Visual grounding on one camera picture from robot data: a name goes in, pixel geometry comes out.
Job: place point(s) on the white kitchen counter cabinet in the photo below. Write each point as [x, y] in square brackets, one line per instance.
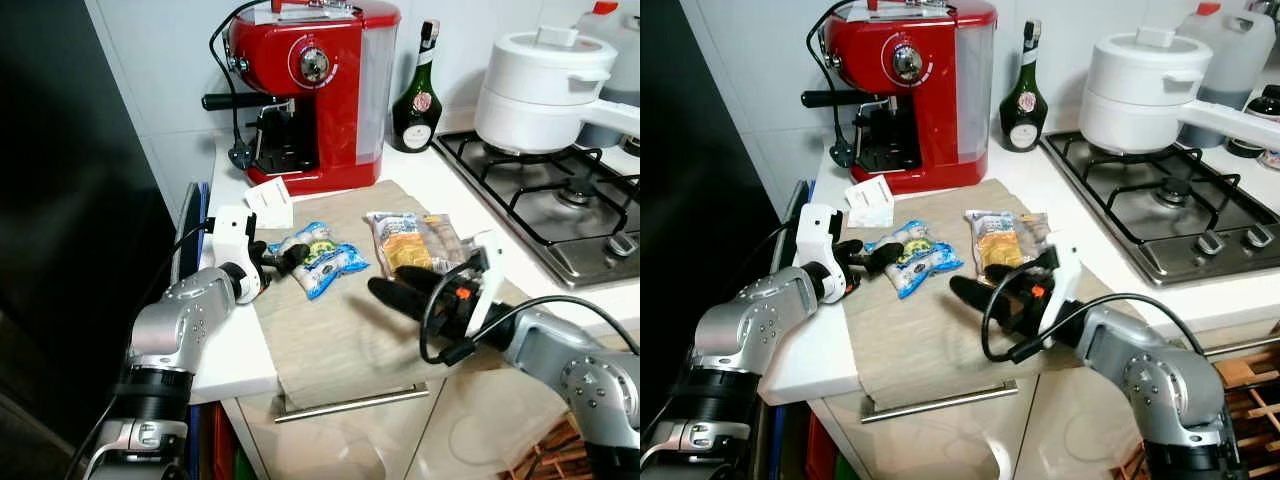
[450, 430]
[1050, 430]

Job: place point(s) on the orange board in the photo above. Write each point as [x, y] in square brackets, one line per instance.
[822, 450]
[222, 445]

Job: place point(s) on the beige counter mat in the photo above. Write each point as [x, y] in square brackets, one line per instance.
[930, 340]
[340, 340]

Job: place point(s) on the white paper receipt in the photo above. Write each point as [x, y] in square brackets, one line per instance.
[270, 205]
[870, 203]

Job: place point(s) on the green board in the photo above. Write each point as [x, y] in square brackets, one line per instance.
[245, 468]
[848, 470]

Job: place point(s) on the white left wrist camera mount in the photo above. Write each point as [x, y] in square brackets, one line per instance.
[230, 235]
[815, 235]

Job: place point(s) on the blue white snack packet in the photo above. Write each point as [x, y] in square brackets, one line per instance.
[330, 262]
[925, 262]

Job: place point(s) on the yellow snack packet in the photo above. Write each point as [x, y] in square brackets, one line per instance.
[400, 245]
[995, 240]

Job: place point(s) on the red coffee machine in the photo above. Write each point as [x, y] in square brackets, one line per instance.
[340, 110]
[940, 110]

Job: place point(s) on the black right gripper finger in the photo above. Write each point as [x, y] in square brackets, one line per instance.
[1008, 275]
[426, 277]
[980, 297]
[402, 298]

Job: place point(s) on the black tall appliance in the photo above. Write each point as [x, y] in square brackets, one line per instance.
[60, 200]
[690, 150]

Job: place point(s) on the translucent plastic jug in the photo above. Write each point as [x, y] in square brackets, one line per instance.
[615, 40]
[1235, 50]

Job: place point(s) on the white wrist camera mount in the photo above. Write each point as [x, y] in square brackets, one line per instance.
[490, 290]
[1064, 285]
[230, 235]
[815, 235]

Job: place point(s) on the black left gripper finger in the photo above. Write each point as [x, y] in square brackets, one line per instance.
[277, 245]
[853, 248]
[295, 260]
[884, 261]

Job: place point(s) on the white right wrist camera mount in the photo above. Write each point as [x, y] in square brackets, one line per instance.
[490, 290]
[1064, 285]

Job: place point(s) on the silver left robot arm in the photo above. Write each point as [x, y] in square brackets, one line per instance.
[745, 320]
[175, 320]

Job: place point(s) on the green wine bottle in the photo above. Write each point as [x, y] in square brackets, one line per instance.
[417, 115]
[1024, 115]

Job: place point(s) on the clear small bottle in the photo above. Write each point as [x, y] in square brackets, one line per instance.
[1272, 156]

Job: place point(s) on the dark small bottle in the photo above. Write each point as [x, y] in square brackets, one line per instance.
[1262, 110]

